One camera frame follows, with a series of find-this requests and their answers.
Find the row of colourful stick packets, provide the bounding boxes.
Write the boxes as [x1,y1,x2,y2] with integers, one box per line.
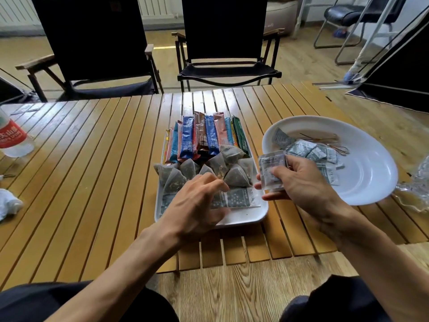
[162,111,250,164]

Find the person's left leg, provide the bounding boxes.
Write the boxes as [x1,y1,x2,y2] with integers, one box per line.
[0,280,180,322]

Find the white metal frame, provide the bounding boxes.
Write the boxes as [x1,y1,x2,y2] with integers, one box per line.
[294,0,403,84]

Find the black fabric backdrop panel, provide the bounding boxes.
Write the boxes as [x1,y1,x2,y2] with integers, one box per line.
[0,68,38,104]
[347,11,429,114]

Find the thin reddish brown strings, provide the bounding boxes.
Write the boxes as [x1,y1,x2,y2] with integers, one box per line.
[298,132,350,155]

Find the clear patterned glass cup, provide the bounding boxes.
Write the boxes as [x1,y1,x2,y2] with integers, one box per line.
[394,156,429,212]

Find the person's right hand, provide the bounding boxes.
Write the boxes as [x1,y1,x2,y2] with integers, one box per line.
[253,154,346,229]

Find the person's left hand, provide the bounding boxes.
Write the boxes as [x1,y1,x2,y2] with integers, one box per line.
[157,172,232,245]

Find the clear bottle with red cap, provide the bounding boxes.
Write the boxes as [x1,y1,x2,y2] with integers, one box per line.
[0,109,35,158]

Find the cluster of pyramid tea bags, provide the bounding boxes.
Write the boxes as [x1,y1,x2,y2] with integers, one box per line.
[153,144,257,195]

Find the person's right leg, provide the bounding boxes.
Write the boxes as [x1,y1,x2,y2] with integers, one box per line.
[280,275,393,322]

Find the person's leg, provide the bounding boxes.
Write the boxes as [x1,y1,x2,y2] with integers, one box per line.
[0,280,180,322]
[280,275,393,322]

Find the white round bowl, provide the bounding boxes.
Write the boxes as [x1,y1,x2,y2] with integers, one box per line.
[261,115,399,206]

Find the small white pen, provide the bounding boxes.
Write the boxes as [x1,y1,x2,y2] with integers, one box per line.
[10,103,44,115]

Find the beige inflatable sofa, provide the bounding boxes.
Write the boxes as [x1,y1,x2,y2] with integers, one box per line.
[264,0,299,37]

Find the person's left forearm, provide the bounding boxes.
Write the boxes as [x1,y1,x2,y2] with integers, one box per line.
[46,228,188,322]

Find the black office chair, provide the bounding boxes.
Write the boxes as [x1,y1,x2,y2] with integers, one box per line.
[313,0,408,66]

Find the person's right forearm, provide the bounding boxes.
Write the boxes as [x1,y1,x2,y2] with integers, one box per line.
[318,204,429,322]

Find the white wall radiator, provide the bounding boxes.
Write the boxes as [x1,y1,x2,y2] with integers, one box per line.
[0,0,178,25]

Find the crumpled white tissue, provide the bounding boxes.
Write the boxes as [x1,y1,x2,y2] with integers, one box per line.
[0,188,24,222]

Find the black folding chair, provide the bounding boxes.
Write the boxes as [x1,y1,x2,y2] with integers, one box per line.
[171,0,286,93]
[15,0,165,103]

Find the grey rectangular tray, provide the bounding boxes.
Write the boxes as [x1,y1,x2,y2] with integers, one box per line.
[154,130,269,229]

